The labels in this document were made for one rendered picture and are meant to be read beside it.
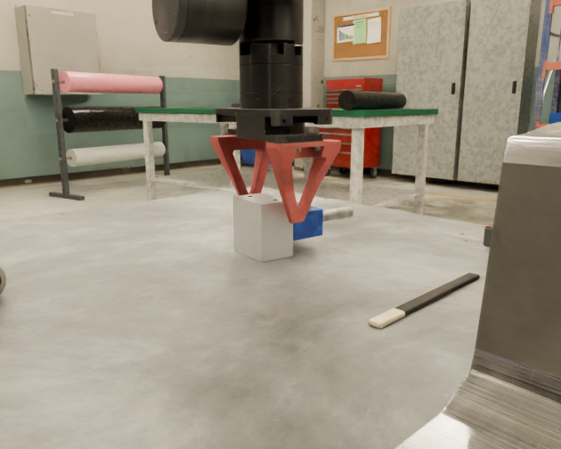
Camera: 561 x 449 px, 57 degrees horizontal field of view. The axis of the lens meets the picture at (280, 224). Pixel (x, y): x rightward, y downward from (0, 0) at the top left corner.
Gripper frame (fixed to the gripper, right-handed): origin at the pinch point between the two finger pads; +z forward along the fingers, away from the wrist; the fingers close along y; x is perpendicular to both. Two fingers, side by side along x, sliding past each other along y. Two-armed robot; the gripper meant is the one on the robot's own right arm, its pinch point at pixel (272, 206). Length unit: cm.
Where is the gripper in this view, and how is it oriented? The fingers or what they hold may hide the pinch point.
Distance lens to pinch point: 49.1
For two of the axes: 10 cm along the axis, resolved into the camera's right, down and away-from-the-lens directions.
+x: 8.2, -1.4, 5.6
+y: 5.8, 1.9, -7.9
